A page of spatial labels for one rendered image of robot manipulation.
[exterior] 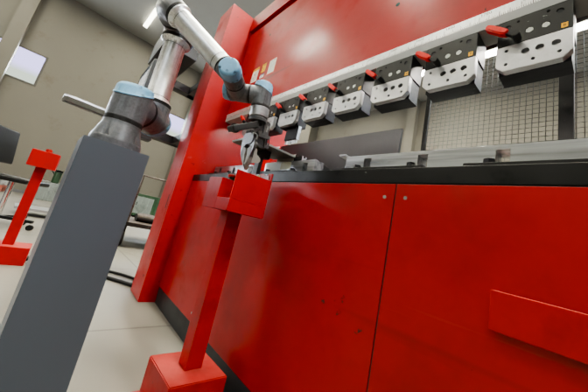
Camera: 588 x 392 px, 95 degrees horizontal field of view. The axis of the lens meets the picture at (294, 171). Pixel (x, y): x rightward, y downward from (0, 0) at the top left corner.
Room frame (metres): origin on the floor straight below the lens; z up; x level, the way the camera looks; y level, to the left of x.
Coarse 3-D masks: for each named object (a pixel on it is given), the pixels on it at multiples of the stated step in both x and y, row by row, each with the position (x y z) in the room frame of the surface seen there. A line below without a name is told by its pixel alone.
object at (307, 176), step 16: (208, 176) 1.73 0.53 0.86; (224, 176) 1.55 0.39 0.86; (288, 176) 1.09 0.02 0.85; (304, 176) 1.01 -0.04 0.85; (320, 176) 0.95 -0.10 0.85; (336, 176) 0.89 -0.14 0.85; (352, 176) 0.84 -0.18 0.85; (368, 176) 0.79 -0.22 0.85; (384, 176) 0.75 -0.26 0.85; (400, 176) 0.71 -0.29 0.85; (416, 176) 0.67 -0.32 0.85; (432, 176) 0.64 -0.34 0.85; (448, 176) 0.61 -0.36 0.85; (464, 176) 0.59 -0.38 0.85; (480, 176) 0.56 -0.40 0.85; (496, 176) 0.54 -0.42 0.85; (512, 176) 0.52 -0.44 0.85; (528, 176) 0.50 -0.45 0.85; (544, 176) 0.48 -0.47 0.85; (560, 176) 0.47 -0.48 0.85; (576, 176) 0.45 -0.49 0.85
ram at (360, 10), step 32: (320, 0) 1.33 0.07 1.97; (352, 0) 1.13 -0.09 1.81; (384, 0) 0.97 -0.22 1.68; (416, 0) 0.85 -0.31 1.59; (448, 0) 0.76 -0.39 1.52; (480, 0) 0.68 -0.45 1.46; (512, 0) 0.62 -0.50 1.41; (544, 0) 0.57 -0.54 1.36; (576, 0) 0.53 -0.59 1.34; (256, 32) 1.93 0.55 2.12; (288, 32) 1.54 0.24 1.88; (320, 32) 1.28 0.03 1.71; (352, 32) 1.09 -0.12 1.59; (384, 32) 0.95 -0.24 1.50; (416, 32) 0.84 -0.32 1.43; (480, 32) 0.68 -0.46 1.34; (256, 64) 1.80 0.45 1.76; (288, 64) 1.47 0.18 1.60; (320, 64) 1.23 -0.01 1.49; (352, 64) 1.06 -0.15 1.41; (384, 64) 0.93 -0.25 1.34; (288, 96) 1.40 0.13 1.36
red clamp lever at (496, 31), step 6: (486, 30) 0.63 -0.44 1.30; (492, 30) 0.62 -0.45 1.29; (498, 30) 0.61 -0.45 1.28; (504, 30) 0.60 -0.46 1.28; (516, 30) 0.58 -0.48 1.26; (498, 36) 0.62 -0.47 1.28; (504, 36) 0.61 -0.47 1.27; (510, 36) 0.60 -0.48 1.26; (516, 36) 0.58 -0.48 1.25; (516, 42) 0.60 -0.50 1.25
